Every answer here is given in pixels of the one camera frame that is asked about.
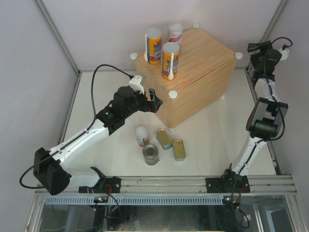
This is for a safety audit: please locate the black right base bracket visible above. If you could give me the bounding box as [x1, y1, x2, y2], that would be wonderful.
[206, 176, 251, 193]

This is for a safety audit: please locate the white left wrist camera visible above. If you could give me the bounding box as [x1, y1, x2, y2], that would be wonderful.
[129, 74, 145, 94]

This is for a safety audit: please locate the orange can with white spoon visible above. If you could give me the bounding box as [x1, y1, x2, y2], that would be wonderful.
[162, 42, 180, 80]

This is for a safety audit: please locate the blue rectangular spam tin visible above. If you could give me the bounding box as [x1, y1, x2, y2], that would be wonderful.
[172, 139, 186, 161]

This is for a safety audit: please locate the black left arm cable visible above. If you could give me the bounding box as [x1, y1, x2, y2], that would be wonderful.
[19, 64, 133, 189]

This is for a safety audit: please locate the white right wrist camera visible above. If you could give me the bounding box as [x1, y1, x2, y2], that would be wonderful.
[279, 44, 290, 61]

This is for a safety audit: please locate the black left base bracket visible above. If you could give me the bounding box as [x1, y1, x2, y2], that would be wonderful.
[78, 176, 121, 194]

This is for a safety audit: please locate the silver round tin can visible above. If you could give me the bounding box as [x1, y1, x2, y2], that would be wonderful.
[142, 144, 159, 166]

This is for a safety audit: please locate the aluminium frame rail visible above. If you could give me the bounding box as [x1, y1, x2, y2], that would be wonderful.
[35, 175, 296, 194]

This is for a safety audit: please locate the grey perforated cable tray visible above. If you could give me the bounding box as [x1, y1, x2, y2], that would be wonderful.
[44, 195, 223, 206]

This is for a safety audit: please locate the white red can near front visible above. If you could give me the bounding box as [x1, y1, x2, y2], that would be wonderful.
[136, 126, 150, 147]

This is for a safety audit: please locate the wooden box counter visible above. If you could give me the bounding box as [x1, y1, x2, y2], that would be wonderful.
[135, 29, 237, 128]

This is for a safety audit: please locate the black base bracket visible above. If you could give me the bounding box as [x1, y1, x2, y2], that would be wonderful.
[78, 176, 121, 194]
[206, 176, 251, 193]

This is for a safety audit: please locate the teal rectangular tin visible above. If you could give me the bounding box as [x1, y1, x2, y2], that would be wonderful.
[156, 129, 172, 150]

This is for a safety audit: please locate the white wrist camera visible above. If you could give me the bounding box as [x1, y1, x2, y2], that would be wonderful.
[279, 44, 290, 61]
[129, 74, 145, 94]

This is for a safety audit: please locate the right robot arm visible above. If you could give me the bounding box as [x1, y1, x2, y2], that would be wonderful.
[221, 41, 289, 193]

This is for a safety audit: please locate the orange tall can with spoon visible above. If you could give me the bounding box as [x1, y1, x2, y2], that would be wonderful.
[144, 28, 162, 65]

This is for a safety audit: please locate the white red tall can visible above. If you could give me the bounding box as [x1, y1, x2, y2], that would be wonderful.
[169, 23, 183, 47]

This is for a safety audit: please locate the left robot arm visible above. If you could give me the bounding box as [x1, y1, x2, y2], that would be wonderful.
[33, 86, 163, 195]

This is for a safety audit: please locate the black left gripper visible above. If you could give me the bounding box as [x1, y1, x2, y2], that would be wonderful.
[122, 87, 162, 119]

